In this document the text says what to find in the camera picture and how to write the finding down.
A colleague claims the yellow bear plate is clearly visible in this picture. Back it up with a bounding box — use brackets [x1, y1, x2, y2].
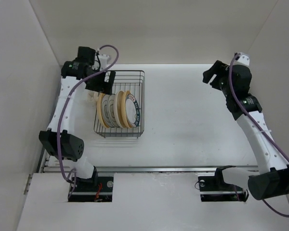
[96, 93, 110, 128]

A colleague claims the white plate green outline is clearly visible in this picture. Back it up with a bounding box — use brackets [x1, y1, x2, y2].
[102, 94, 115, 128]

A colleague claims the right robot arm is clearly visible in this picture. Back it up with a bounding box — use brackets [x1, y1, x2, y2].
[203, 52, 289, 200]

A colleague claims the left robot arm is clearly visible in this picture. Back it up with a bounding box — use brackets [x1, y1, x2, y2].
[39, 46, 118, 191]

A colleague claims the yellow plate in rack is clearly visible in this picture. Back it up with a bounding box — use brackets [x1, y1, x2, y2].
[121, 90, 131, 128]

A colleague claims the cream white plate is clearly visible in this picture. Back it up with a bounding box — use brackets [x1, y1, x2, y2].
[114, 90, 125, 128]

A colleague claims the white plate dark green band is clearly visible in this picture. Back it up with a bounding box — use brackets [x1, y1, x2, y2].
[126, 93, 140, 128]

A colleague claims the grey wire dish rack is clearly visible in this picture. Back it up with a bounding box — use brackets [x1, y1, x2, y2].
[88, 70, 145, 138]

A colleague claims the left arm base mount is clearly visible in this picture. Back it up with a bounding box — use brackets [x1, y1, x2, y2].
[68, 174, 114, 203]

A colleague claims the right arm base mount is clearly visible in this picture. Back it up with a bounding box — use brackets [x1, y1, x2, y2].
[195, 176, 249, 203]

